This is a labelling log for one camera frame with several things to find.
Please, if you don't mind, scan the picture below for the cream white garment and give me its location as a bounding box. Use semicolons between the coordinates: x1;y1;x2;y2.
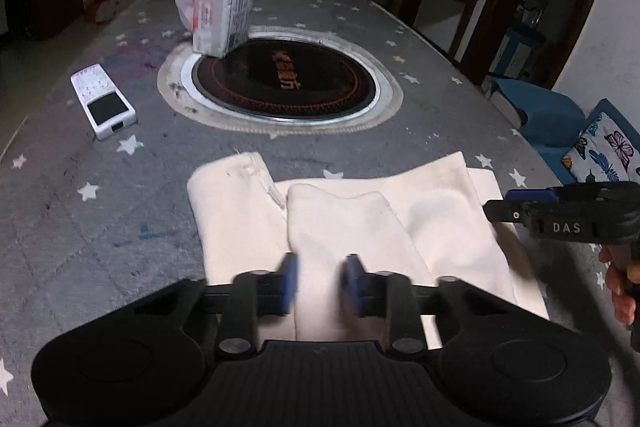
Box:
186;153;547;341

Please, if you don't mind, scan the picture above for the person's right hand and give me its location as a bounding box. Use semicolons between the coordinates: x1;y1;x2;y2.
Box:
599;246;640;325

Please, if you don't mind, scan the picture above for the butterfly print cushion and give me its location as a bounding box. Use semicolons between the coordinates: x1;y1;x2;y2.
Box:
562;113;639;183

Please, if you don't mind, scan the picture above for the blue upholstered chair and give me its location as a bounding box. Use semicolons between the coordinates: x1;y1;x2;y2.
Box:
483;77;639;184

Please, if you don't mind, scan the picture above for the grey star tablecloth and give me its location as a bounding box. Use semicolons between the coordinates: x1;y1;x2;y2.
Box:
1;0;637;426

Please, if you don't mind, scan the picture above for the round black induction cooker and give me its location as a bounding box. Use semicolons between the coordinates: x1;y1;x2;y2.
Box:
157;26;404;136

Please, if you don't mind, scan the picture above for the white remote control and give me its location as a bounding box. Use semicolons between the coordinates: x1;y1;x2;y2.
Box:
70;64;138;141

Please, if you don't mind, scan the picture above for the white tissue pack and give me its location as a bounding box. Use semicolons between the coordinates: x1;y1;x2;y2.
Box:
175;0;254;58

